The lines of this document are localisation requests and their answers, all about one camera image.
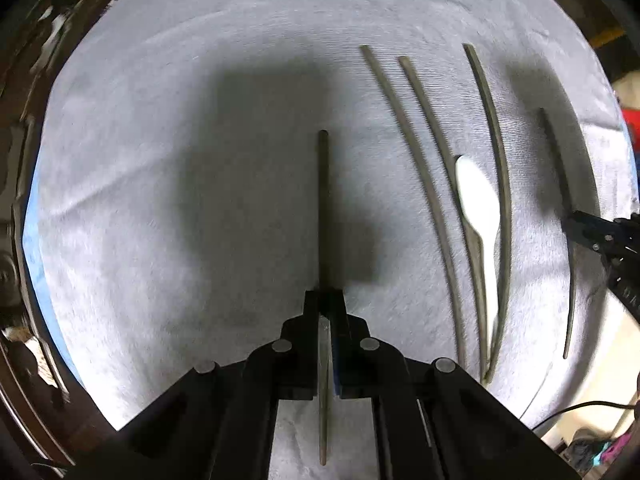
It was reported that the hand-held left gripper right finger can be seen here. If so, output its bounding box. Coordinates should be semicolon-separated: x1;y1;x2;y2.
327;290;576;480

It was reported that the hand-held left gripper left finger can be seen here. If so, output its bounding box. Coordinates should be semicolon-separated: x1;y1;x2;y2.
65;290;321;480

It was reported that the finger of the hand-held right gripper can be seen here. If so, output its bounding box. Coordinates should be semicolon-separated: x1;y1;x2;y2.
614;213;640;242
566;209;616;253

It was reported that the dark metal chopstick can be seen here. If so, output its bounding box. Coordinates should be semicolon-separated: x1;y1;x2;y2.
463;43;513;385
360;45;467;367
398;56;489;382
317;130;331;465
539;107;577;359

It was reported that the white spoon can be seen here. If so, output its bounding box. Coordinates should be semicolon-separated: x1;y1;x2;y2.
453;154;502;343

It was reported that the grey towel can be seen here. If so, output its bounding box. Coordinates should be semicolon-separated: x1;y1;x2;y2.
37;0;627;480

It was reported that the pile of colourful clothes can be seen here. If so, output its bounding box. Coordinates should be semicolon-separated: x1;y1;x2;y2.
567;427;633;473

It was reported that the blue table cover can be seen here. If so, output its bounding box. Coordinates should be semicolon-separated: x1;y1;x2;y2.
21;160;83;388

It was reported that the black cable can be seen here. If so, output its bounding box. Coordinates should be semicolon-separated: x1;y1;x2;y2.
531;400;640;432

